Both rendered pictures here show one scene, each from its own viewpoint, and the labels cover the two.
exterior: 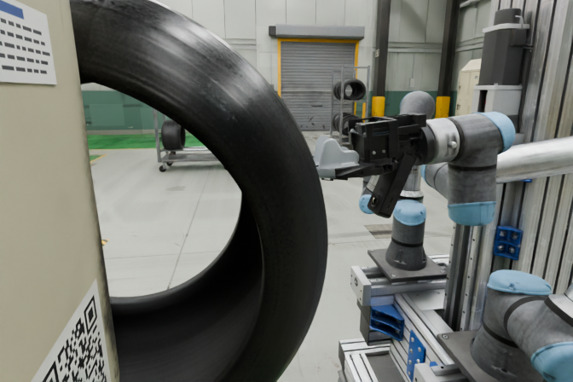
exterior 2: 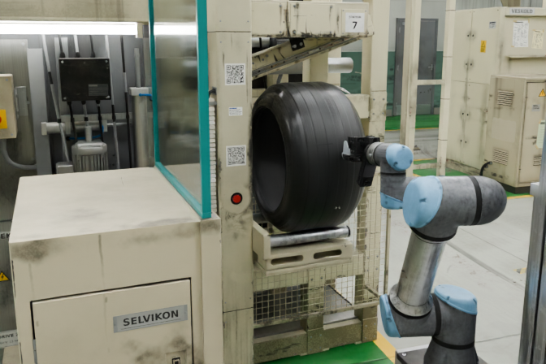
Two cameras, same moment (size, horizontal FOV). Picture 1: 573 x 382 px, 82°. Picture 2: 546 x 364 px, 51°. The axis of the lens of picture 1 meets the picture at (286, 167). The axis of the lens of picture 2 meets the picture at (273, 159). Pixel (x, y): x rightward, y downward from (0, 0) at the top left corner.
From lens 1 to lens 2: 193 cm
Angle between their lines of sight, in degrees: 79
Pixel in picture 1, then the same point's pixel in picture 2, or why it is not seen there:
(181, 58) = (280, 108)
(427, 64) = not seen: outside the picture
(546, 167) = not seen: hidden behind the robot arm
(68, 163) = (242, 125)
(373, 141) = (352, 145)
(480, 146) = (379, 160)
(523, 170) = not seen: hidden behind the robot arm
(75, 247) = (240, 137)
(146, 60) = (277, 107)
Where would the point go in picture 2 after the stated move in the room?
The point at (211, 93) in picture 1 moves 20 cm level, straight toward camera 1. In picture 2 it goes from (283, 117) to (228, 119)
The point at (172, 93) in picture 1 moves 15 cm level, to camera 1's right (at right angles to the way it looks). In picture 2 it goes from (278, 115) to (286, 121)
